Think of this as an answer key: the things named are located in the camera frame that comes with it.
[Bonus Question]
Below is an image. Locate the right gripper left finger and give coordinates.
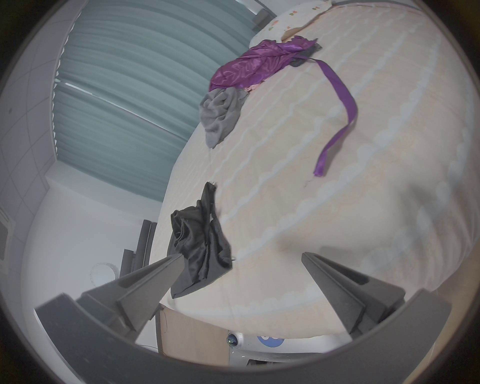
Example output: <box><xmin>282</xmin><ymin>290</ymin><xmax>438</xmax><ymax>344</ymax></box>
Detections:
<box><xmin>77</xmin><ymin>254</ymin><xmax>185</xmax><ymax>332</ymax></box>

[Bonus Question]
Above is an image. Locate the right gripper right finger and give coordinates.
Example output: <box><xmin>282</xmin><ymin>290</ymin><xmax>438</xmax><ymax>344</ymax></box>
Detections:
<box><xmin>302</xmin><ymin>252</ymin><xmax>406</xmax><ymax>334</ymax></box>

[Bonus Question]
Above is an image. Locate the black T-shirt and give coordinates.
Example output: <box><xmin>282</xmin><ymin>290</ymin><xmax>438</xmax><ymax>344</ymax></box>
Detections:
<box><xmin>167</xmin><ymin>182</ymin><xmax>233</xmax><ymax>299</ymax></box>

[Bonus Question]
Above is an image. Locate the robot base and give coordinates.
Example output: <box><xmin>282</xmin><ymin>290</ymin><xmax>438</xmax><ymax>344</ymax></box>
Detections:
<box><xmin>225</xmin><ymin>330</ymin><xmax>353</xmax><ymax>370</ymax></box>

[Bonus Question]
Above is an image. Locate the bed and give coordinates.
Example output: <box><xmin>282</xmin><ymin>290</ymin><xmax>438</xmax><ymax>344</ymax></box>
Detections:
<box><xmin>154</xmin><ymin>0</ymin><xmax>474</xmax><ymax>366</ymax></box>

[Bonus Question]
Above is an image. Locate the black chest of drawers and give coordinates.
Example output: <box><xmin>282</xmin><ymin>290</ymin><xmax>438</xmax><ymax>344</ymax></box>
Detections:
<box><xmin>119</xmin><ymin>219</ymin><xmax>158</xmax><ymax>279</ymax></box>

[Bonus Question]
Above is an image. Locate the blue-green curtain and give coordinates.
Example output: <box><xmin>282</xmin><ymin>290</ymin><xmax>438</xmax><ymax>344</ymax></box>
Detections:
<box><xmin>52</xmin><ymin>83</ymin><xmax>196</xmax><ymax>205</ymax></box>
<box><xmin>59</xmin><ymin>0</ymin><xmax>279</xmax><ymax>140</ymax></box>

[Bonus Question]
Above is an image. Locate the grey garment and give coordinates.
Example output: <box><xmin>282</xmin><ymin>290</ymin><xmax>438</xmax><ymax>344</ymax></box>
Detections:
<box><xmin>200</xmin><ymin>88</ymin><xmax>250</xmax><ymax>149</ymax></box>

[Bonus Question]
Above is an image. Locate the purple satin garment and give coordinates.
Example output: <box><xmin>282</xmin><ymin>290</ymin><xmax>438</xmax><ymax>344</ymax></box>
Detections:
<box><xmin>209</xmin><ymin>35</ymin><xmax>359</xmax><ymax>178</ymax></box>

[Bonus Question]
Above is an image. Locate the white printed pillow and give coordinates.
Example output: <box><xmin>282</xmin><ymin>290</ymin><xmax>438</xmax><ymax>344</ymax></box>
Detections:
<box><xmin>249</xmin><ymin>0</ymin><xmax>334</xmax><ymax>49</ymax></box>

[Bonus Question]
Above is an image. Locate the grey bedside table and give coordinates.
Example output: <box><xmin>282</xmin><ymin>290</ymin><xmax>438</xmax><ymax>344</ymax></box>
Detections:
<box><xmin>254</xmin><ymin>8</ymin><xmax>275</xmax><ymax>28</ymax></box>

